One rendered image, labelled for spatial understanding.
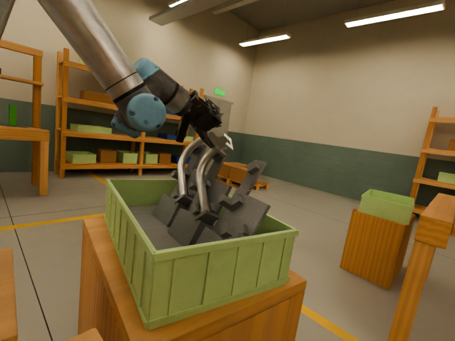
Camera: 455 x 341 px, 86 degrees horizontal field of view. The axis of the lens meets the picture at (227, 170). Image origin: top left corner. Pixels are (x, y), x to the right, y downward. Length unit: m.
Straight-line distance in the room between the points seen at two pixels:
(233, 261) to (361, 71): 6.79
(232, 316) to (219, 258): 0.15
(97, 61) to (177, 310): 0.52
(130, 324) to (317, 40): 7.75
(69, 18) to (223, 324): 0.68
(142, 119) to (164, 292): 0.35
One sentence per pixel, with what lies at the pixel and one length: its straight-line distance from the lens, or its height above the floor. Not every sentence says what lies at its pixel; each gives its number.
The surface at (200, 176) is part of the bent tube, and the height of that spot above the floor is 1.04.
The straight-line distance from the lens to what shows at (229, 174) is 5.72.
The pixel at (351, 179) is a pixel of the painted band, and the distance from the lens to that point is 6.88.
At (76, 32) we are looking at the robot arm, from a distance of 0.55.
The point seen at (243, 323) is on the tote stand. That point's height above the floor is 0.74.
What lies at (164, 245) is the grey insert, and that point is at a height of 0.85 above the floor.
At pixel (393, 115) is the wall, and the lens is 6.77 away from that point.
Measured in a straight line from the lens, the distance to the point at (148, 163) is 5.84.
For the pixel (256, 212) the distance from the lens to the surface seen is 0.69.
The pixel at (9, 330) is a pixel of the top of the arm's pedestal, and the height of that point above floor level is 0.85.
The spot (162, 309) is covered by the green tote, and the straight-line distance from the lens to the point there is 0.59.
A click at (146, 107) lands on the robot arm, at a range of 0.52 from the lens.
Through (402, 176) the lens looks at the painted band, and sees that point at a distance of 6.65.
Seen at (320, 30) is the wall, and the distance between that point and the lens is 8.03.
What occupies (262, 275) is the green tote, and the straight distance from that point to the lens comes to 0.71.
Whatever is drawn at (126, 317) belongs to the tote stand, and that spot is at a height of 0.79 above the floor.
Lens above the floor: 1.20
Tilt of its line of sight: 9 degrees down
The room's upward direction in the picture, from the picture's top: 8 degrees clockwise
